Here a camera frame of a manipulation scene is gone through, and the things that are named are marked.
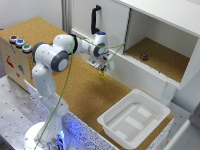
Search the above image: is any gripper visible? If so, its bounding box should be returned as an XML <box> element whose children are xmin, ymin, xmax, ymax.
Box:
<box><xmin>87</xmin><ymin>54</ymin><xmax>115</xmax><ymax>72</ymax></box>

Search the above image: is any yellow block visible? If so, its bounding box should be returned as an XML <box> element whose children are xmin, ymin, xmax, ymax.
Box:
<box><xmin>98</xmin><ymin>69</ymin><xmax>106</xmax><ymax>77</ymax></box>

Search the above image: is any purple block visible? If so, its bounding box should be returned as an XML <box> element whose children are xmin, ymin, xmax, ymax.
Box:
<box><xmin>140</xmin><ymin>53</ymin><xmax>149</xmax><ymax>61</ymax></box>

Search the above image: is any white cabinet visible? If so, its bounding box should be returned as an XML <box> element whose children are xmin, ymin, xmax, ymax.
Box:
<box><xmin>70</xmin><ymin>0</ymin><xmax>200</xmax><ymax>108</ymax></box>

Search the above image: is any white sliding door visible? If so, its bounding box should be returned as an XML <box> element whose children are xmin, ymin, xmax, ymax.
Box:
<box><xmin>71</xmin><ymin>0</ymin><xmax>131</xmax><ymax>52</ymax></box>

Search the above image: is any white plastic box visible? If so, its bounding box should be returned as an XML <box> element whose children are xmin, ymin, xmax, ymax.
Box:
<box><xmin>96</xmin><ymin>88</ymin><xmax>172</xmax><ymax>150</ymax></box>

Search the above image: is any green button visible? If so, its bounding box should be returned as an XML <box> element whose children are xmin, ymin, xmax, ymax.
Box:
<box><xmin>21</xmin><ymin>43</ymin><xmax>33</xmax><ymax>54</ymax></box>

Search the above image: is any blue button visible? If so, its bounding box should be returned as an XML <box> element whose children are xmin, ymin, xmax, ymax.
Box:
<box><xmin>15</xmin><ymin>38</ymin><xmax>26</xmax><ymax>49</ymax></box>

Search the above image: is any wooden drawer box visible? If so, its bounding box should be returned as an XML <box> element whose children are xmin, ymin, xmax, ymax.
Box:
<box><xmin>0</xmin><ymin>16</ymin><xmax>72</xmax><ymax>93</ymax></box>

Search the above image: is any red button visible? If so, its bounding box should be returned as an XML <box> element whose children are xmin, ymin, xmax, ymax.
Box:
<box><xmin>8</xmin><ymin>34</ymin><xmax>20</xmax><ymax>45</ymax></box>

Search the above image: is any black door handle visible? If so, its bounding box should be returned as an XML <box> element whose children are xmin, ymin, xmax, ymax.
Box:
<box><xmin>90</xmin><ymin>4</ymin><xmax>103</xmax><ymax>36</ymax></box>

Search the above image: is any green cable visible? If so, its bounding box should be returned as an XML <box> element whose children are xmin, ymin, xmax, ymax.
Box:
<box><xmin>33</xmin><ymin>35</ymin><xmax>127</xmax><ymax>150</ymax></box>

